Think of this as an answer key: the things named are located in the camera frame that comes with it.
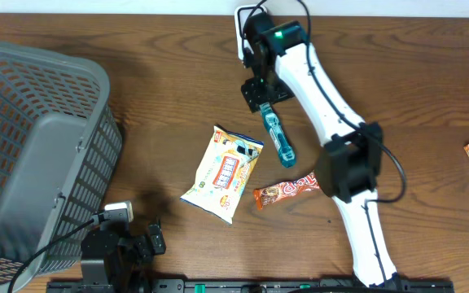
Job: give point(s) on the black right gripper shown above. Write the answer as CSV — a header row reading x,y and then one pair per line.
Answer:
x,y
253,95

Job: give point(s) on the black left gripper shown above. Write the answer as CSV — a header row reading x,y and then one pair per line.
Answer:
x,y
145,251

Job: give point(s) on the blue Listerine mouthwash bottle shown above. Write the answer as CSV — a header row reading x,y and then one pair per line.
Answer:
x,y
273,126

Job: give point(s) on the yellow white snack bag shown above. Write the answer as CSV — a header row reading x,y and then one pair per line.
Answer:
x,y
223,173

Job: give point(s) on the orange red candy bar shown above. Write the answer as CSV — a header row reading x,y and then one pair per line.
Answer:
x,y
286,189

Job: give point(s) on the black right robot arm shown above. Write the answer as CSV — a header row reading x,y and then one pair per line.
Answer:
x,y
285,65

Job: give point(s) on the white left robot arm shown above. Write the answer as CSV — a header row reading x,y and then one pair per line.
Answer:
x,y
113,259

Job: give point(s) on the white barcode scanner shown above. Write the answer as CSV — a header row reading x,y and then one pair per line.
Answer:
x,y
245,25

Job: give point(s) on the grey plastic mesh basket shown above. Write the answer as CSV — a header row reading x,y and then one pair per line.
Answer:
x,y
59,145

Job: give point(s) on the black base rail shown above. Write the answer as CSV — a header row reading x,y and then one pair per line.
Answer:
x,y
395,284

